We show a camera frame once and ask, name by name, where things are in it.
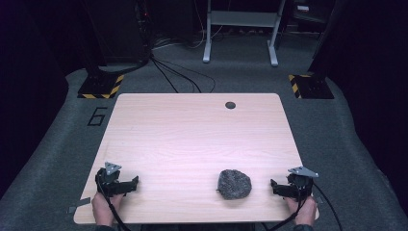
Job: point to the person's left hand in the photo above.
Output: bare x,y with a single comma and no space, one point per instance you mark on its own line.
104,208

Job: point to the grey towel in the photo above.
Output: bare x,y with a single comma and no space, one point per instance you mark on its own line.
234,184

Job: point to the black tape floor numeral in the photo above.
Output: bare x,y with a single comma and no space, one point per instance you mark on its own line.
97,116

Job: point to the black equipment cabinet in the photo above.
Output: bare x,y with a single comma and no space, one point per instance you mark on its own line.
122,29

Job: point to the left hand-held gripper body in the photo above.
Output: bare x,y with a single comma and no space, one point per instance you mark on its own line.
109,184

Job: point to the person's right hand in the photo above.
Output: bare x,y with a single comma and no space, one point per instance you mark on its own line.
304,211

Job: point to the striped black stand base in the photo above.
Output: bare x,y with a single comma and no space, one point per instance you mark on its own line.
101,86
312,86

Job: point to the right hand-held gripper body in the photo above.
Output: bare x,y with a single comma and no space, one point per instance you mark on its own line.
298,186

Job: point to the white metal desk frame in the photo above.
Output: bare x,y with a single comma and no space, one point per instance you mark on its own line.
243,19

